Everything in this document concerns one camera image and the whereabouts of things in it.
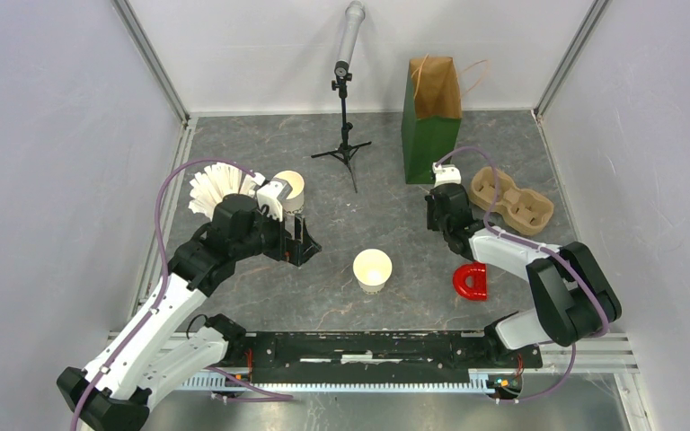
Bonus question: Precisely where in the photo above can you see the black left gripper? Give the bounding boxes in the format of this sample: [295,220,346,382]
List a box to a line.
[232,200,321,265]

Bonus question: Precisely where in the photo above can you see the white paper coffee cup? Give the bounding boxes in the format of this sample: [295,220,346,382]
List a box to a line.
[352,249,393,295]

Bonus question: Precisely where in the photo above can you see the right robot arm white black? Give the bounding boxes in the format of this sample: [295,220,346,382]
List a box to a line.
[425,183,622,366]

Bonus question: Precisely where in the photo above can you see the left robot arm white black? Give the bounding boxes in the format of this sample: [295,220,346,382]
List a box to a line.
[57,194,321,430]

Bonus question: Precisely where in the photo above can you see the brown pulp cup carriers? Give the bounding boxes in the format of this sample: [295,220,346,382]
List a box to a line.
[468,167,554,236]

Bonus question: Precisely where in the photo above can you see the red horseshoe shaped object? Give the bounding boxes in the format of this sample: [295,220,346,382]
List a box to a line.
[452,262,488,302]

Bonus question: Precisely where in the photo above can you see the green brown paper bag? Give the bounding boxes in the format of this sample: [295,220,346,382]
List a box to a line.
[401,55,478,184]

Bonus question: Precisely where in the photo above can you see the black tripod with grey tube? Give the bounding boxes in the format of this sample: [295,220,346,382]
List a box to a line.
[311,1,372,192]

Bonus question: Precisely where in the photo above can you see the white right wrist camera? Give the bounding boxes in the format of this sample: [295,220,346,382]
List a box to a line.
[432,163,462,188]

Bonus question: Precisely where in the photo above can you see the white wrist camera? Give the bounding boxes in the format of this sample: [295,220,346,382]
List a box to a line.
[432,163,462,188]
[255,178,292,222]

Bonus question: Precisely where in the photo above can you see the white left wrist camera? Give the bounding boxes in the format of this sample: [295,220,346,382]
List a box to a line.
[255,178,292,222]

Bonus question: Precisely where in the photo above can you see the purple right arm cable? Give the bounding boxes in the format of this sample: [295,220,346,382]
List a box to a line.
[437,145,612,403]

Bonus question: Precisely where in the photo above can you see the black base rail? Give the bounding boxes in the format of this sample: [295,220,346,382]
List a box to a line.
[201,330,544,385]

